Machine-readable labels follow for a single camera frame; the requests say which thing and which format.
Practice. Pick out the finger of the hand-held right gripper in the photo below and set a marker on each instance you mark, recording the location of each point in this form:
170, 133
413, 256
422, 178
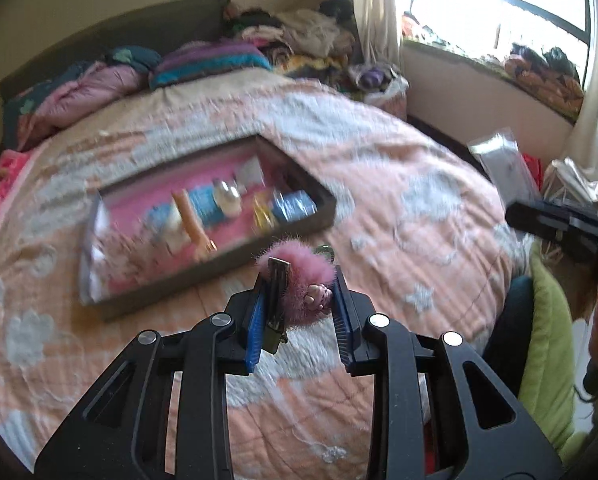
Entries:
584, 205
534, 222

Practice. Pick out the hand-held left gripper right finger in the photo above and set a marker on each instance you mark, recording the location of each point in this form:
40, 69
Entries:
344, 330

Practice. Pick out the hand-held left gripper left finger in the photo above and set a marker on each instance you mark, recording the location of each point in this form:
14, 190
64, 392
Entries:
256, 330

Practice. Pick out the pink fluffy hair clip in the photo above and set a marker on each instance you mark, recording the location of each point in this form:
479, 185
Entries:
299, 270

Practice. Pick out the brown cardboard box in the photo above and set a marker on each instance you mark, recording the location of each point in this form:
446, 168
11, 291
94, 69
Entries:
179, 280

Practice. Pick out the blue packet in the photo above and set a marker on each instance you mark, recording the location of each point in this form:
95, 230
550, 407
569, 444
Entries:
294, 206

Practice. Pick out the white packet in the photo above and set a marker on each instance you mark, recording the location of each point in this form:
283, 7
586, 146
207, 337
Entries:
249, 172

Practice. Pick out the crumpled white plastic bag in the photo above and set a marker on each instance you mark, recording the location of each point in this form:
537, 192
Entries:
569, 177

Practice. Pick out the red cloth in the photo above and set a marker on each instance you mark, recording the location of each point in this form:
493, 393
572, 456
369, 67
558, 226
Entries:
533, 167

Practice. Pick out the clear plastic bag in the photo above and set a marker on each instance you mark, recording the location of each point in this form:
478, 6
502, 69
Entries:
504, 165

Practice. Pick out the dark blue cushion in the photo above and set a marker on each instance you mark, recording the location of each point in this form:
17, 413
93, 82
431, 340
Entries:
509, 330

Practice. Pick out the yellow rings packet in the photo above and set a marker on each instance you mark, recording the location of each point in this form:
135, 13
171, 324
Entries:
263, 215

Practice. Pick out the green cushion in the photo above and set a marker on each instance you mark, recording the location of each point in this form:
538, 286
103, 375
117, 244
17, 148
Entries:
549, 340

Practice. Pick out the orange hair clip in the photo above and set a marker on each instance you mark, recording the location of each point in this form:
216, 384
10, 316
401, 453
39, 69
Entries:
195, 225

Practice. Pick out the orange patterned cloth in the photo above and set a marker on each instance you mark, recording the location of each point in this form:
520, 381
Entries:
544, 75

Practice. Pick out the peach patterned bedspread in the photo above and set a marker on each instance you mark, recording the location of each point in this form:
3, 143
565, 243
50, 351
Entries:
404, 160

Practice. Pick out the clear plastic packet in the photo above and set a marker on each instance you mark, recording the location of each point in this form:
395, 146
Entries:
91, 250

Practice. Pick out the plastic bag with purple cloth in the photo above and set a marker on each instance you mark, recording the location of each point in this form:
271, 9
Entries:
374, 77

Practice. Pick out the window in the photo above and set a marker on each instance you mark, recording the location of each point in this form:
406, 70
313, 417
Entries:
454, 0

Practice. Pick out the purple teal striped pillow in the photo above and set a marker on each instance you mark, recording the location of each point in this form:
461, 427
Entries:
209, 62

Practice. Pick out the pink and teal quilted pillow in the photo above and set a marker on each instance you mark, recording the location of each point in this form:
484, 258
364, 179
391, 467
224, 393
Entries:
79, 97

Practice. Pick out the bright pink blanket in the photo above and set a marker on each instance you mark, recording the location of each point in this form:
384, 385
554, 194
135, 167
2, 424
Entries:
1, 185

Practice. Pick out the pile of clothes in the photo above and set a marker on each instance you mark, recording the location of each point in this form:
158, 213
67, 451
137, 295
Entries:
299, 35

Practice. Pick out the dark headboard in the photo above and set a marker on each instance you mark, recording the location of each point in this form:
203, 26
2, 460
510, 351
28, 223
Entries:
104, 30

